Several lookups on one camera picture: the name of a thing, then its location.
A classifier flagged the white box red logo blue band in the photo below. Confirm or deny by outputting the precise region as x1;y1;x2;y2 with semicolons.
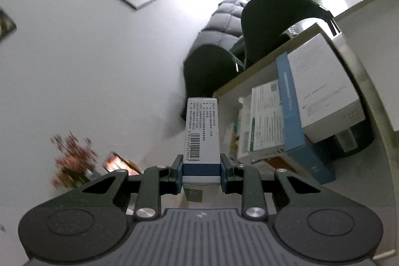
182;97;223;203

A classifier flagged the pale yellow box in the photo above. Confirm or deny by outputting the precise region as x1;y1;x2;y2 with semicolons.
230;123;240;158

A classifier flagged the large cardboard box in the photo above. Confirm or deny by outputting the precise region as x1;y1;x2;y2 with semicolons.
213;22;399;192

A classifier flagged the black smartphone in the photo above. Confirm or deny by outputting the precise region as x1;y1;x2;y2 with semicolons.
103;152;141;176

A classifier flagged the grey sofa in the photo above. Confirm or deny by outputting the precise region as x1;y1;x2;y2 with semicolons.
189;0;315;52

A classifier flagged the dark green chair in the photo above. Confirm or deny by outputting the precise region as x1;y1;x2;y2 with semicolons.
240;0;341;71
181;44;247;124

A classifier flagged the large white box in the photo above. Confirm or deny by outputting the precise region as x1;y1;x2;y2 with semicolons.
287;32;366;144

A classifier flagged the dark blue box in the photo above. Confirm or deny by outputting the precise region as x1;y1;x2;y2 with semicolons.
334;125;375;158

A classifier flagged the artificial flower bouquet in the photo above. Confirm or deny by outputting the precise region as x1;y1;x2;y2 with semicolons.
50;132;99;189

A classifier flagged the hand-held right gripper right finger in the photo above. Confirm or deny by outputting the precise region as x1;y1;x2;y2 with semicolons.
220;154;370;220

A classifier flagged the narrow white box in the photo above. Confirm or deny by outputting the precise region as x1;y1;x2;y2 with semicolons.
236;94;254;161

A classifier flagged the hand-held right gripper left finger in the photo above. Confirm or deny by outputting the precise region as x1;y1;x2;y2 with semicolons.
33;154;184;220

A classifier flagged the white green printed box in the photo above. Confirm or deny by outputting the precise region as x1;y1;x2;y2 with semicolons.
249;79;286;154

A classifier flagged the dark framed stone picture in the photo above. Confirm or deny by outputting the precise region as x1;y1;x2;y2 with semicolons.
0;7;17;43

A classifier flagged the white marble desktop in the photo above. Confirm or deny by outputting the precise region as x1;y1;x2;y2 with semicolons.
168;0;399;263

